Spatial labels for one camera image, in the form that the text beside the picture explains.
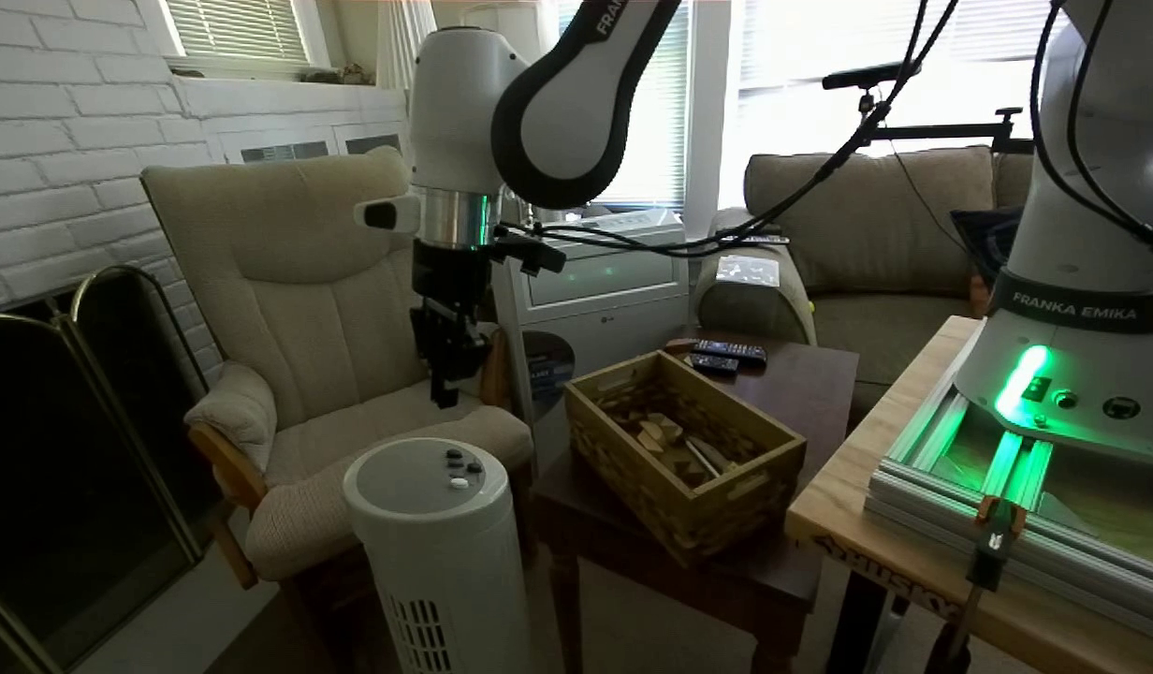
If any light wooden robot table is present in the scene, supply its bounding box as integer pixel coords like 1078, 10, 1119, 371
787, 319, 1153, 674

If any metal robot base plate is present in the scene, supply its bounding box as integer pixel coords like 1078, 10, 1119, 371
865, 378, 1153, 628

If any grey tower fan device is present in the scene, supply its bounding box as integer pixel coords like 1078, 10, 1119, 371
342, 437, 530, 674

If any wooden crate box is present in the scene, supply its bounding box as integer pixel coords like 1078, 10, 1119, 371
565, 352, 803, 564

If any black camera on stand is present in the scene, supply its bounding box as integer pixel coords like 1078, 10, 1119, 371
818, 59, 1034, 151

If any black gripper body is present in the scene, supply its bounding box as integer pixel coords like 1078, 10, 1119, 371
410, 242, 489, 378

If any beige rocking armchair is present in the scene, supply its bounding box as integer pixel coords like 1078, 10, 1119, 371
143, 151, 534, 581

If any white cabinet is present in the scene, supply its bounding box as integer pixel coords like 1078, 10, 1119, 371
493, 210, 690, 420

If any dark brown side table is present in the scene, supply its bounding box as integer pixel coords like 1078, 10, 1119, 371
529, 345, 856, 674

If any black remote control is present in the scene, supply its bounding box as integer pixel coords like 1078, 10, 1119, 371
692, 340, 767, 371
690, 356, 741, 378

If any black fireplace screen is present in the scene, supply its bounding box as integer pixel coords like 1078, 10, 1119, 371
0, 266, 218, 674

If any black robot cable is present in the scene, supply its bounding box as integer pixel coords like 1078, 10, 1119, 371
489, 0, 964, 261

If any beige fabric sofa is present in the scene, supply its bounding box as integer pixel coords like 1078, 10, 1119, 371
692, 145, 1034, 415

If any white paper sheet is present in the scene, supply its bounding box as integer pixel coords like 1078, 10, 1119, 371
715, 256, 778, 289

